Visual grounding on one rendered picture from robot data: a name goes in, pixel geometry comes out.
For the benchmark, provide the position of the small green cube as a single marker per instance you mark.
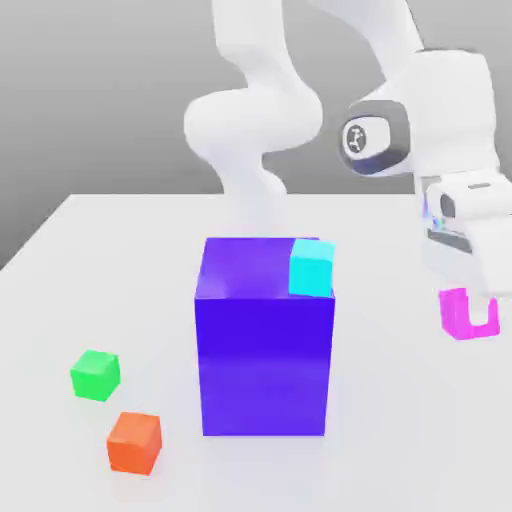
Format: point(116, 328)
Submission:
point(94, 376)

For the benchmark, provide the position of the large blue box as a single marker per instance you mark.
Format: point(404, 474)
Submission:
point(262, 368)

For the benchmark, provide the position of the small orange cube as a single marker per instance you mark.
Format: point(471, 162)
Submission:
point(134, 444)

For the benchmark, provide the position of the small magenta cube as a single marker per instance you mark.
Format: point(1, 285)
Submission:
point(452, 312)

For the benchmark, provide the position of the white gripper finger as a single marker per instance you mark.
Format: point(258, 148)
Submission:
point(477, 310)

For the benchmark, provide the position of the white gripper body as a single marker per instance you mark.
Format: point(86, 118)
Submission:
point(486, 264)

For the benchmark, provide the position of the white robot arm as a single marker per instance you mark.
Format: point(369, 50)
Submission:
point(256, 120)

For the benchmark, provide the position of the small cyan cube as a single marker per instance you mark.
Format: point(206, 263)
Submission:
point(311, 274)

